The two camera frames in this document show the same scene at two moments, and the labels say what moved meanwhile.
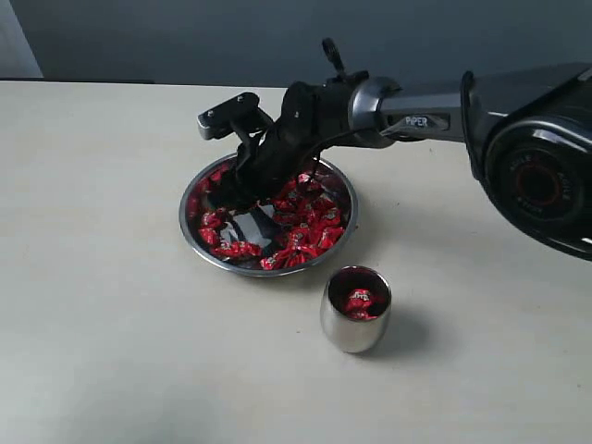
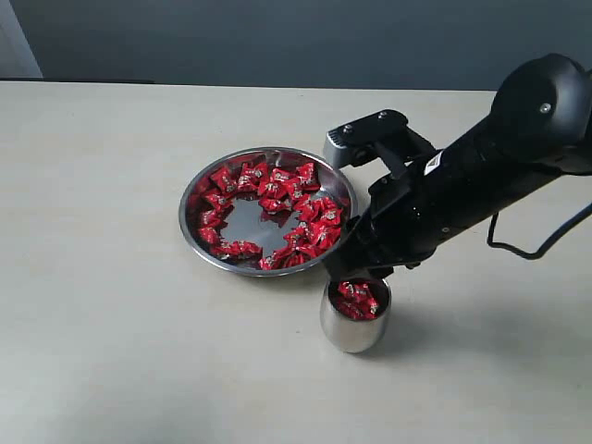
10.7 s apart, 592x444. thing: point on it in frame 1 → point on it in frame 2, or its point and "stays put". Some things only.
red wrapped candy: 277,260 stays put
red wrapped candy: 209,235 stays put
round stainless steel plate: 304,227 stays put
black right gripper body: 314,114 → 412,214
